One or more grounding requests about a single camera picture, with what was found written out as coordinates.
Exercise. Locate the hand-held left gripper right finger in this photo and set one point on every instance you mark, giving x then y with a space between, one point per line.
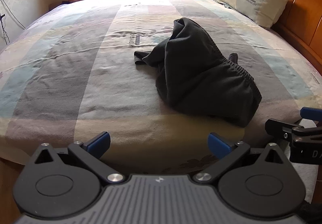
218 147

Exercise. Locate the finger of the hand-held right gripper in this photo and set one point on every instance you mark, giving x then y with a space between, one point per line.
311 114
276 127

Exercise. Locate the bed with striped floral sheet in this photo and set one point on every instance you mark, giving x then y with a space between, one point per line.
83 68

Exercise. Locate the dark grey pants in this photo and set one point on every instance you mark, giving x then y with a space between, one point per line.
201 80

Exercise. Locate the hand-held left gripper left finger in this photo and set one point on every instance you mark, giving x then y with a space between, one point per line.
98 144

